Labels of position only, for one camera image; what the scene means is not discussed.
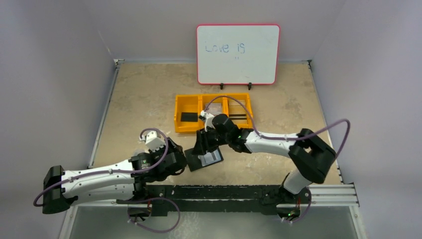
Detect black leather card holder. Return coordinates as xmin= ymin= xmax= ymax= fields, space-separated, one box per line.
xmin=184 ymin=148 xmax=224 ymax=172

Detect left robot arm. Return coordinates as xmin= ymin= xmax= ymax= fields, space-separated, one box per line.
xmin=40 ymin=138 xmax=187 ymax=214

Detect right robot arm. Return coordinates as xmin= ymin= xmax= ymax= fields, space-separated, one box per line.
xmin=192 ymin=111 xmax=336 ymax=203

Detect silver VIP card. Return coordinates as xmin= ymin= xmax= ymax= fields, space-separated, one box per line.
xmin=205 ymin=103 xmax=223 ymax=116

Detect gold striped card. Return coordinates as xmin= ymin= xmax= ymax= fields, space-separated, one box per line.
xmin=228 ymin=99 xmax=247 ymax=120

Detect black card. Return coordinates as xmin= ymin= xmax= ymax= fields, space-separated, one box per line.
xmin=180 ymin=112 xmax=199 ymax=122

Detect left yellow bin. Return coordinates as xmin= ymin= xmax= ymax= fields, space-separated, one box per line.
xmin=174 ymin=95 xmax=202 ymax=133

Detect pink framed whiteboard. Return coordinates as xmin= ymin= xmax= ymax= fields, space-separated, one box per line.
xmin=196 ymin=23 xmax=281 ymax=85

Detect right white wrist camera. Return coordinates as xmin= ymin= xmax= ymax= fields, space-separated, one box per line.
xmin=199 ymin=111 xmax=214 ymax=131

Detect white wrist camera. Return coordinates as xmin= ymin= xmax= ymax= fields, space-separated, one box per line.
xmin=199 ymin=111 xmax=214 ymax=131
xmin=145 ymin=131 xmax=167 ymax=153

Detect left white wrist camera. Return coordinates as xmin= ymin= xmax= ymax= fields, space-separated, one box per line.
xmin=145 ymin=131 xmax=167 ymax=153

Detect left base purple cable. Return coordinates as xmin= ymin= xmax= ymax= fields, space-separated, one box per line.
xmin=126 ymin=196 xmax=181 ymax=234

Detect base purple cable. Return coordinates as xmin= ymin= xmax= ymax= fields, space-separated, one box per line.
xmin=280 ymin=191 xmax=315 ymax=226
xmin=126 ymin=196 xmax=181 ymax=234

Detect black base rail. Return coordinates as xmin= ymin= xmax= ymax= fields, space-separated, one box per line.
xmin=116 ymin=184 xmax=311 ymax=219

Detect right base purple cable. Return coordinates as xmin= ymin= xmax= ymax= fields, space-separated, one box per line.
xmin=280 ymin=191 xmax=315 ymax=226

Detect aluminium frame rail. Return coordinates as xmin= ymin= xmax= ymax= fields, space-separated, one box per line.
xmin=73 ymin=185 xmax=358 ymax=206

